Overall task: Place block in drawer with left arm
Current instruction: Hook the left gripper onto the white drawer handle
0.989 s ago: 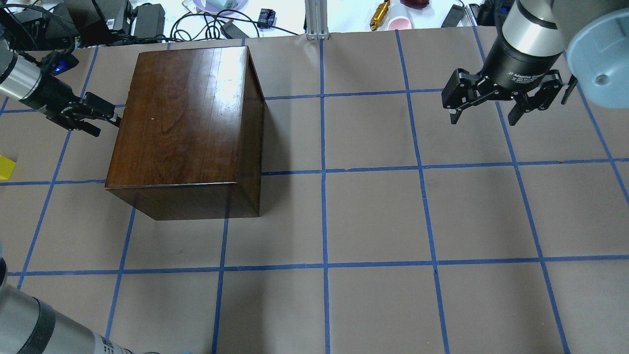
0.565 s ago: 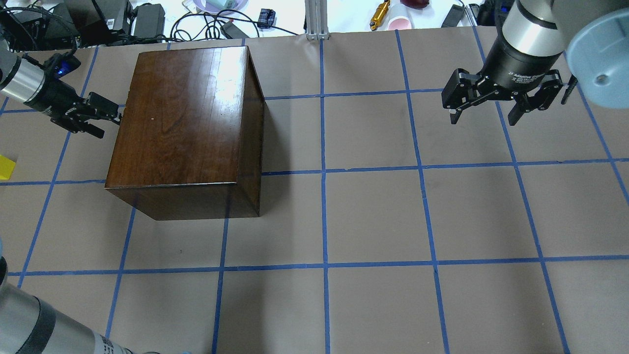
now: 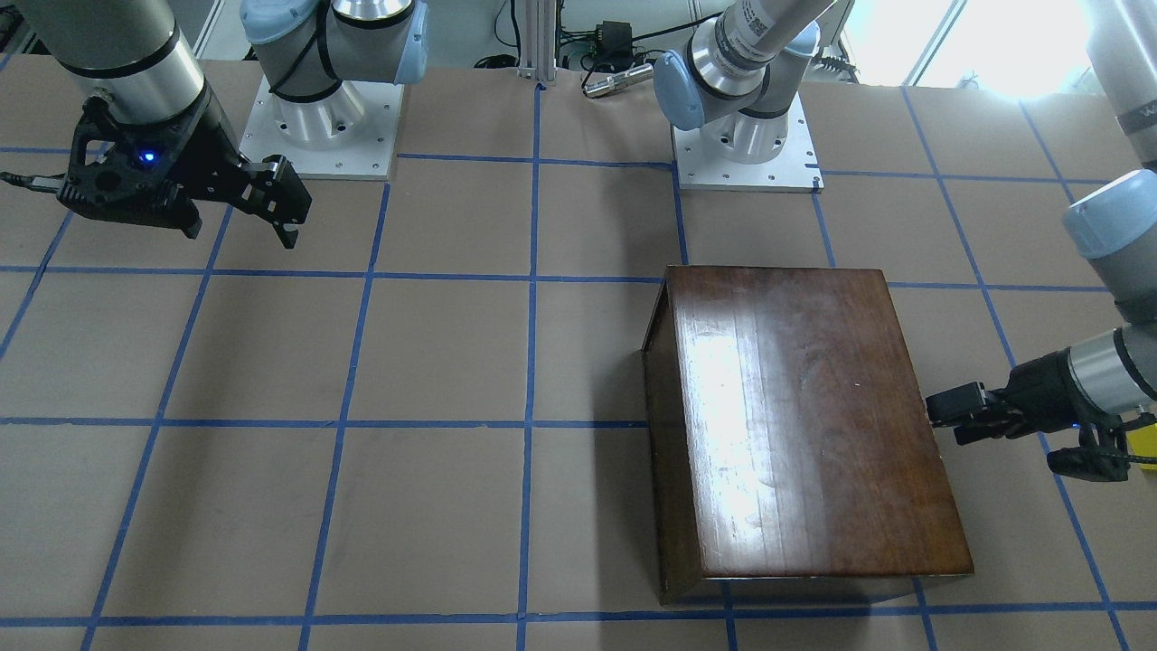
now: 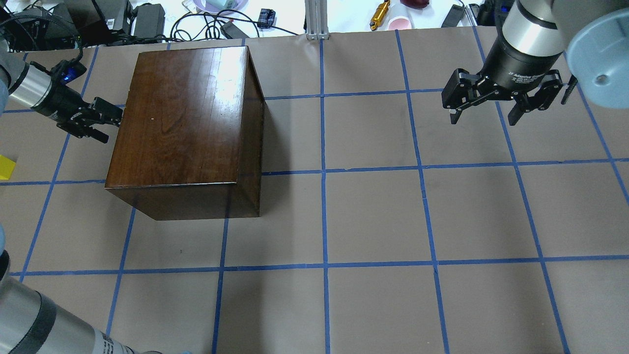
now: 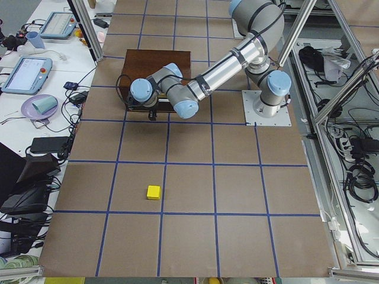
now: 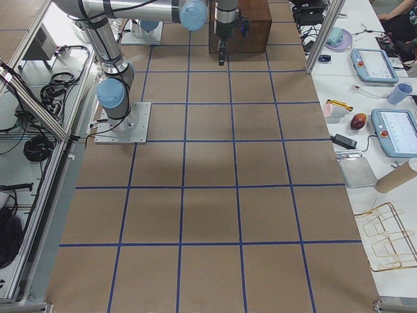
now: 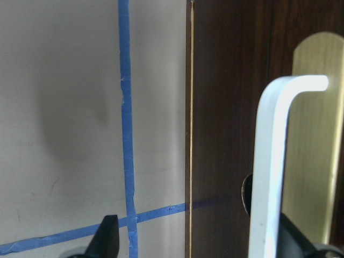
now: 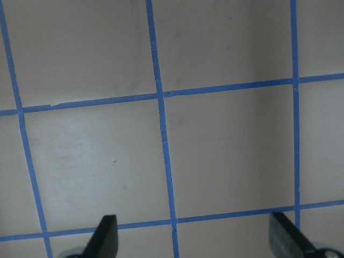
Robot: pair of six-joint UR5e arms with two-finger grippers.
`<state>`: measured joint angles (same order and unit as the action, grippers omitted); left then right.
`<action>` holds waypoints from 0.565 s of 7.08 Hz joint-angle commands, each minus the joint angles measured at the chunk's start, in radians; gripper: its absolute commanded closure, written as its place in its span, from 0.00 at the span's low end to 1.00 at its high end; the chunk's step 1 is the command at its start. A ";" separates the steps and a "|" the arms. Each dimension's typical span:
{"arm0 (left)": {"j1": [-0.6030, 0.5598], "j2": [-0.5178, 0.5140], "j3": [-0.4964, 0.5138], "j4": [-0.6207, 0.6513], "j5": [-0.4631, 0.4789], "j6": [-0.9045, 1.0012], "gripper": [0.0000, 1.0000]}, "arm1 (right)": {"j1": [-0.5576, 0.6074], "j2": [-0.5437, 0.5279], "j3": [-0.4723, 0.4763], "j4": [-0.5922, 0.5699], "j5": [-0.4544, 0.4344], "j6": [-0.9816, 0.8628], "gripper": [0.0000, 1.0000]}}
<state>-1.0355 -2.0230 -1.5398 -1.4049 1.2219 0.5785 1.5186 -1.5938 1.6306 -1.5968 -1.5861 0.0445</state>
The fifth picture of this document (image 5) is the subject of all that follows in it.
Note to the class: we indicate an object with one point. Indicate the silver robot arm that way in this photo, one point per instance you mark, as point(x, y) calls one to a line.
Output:
point(261, 23)

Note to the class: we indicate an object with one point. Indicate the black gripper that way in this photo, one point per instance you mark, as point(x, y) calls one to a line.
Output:
point(152, 114)

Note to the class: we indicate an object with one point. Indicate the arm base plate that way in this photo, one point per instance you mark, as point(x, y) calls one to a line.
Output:
point(259, 114)

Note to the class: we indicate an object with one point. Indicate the teach pendant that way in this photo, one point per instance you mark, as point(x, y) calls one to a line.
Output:
point(59, 25)
point(28, 76)

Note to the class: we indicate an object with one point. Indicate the aluminium frame post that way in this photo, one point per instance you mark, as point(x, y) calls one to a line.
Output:
point(82, 17)

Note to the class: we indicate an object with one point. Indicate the purple plate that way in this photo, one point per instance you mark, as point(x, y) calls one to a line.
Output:
point(29, 112)

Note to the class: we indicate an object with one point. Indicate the lower teach pendant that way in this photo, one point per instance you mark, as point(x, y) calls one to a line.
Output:
point(28, 76)

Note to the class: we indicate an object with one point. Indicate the dark wooden drawer cabinet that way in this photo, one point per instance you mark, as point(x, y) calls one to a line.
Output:
point(143, 63)

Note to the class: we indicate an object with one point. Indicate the pink cup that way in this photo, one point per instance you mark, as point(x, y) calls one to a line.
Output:
point(101, 36)

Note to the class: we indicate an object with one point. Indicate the blue plastic cup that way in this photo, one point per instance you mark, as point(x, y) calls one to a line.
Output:
point(35, 39)

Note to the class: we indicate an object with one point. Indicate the yellow block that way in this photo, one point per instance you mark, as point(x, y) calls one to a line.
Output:
point(154, 192)

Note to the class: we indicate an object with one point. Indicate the small blue connector box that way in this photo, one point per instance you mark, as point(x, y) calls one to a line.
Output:
point(71, 86)

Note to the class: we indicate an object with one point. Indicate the teal cup on plate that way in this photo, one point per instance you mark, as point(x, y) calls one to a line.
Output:
point(44, 104)

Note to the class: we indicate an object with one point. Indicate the upper teach pendant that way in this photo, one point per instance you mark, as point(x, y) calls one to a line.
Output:
point(59, 25)

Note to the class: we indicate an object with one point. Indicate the black power adapter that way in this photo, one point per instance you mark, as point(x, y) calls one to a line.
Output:
point(43, 145)

